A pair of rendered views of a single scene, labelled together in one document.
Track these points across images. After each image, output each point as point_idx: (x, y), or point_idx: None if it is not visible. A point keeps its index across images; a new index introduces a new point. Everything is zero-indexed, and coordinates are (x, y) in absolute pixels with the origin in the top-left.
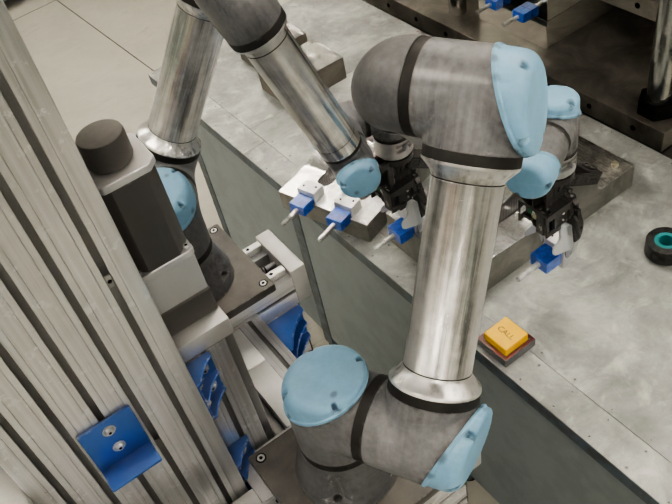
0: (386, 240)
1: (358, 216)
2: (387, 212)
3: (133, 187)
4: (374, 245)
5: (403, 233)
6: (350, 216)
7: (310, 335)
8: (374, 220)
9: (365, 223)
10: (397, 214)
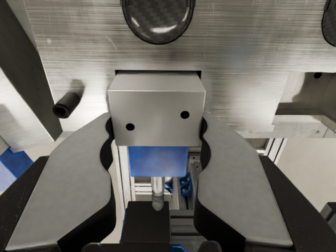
0: (162, 188)
1: (13, 138)
2: (65, 128)
3: None
4: (154, 208)
5: (186, 166)
6: (6, 153)
7: (181, 246)
8: (42, 112)
9: (47, 140)
10: (92, 114)
